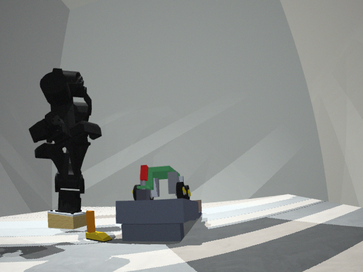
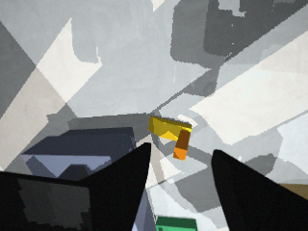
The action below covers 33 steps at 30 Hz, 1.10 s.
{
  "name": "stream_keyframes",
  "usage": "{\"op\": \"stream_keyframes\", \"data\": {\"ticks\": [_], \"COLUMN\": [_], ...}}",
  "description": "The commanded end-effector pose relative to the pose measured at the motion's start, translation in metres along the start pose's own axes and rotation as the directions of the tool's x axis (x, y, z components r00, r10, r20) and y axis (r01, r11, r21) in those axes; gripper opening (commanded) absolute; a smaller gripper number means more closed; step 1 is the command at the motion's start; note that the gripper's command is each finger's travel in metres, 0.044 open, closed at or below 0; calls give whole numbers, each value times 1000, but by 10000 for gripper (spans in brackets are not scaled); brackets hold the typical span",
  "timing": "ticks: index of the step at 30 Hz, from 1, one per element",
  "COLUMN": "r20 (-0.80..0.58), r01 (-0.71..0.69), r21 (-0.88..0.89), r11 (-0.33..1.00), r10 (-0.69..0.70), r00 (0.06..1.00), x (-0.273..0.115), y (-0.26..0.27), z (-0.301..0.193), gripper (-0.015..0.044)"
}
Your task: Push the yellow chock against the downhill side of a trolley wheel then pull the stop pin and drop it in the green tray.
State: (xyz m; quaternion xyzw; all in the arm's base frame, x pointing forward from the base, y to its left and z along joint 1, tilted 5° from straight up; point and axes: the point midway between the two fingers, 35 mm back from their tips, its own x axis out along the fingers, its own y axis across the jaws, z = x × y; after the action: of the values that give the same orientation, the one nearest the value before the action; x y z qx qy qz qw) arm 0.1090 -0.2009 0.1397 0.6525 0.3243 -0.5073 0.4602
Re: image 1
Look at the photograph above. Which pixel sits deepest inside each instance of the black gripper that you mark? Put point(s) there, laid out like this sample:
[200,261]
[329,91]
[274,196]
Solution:
[75,141]

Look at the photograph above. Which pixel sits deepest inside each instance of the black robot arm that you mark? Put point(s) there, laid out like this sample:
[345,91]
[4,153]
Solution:
[59,87]

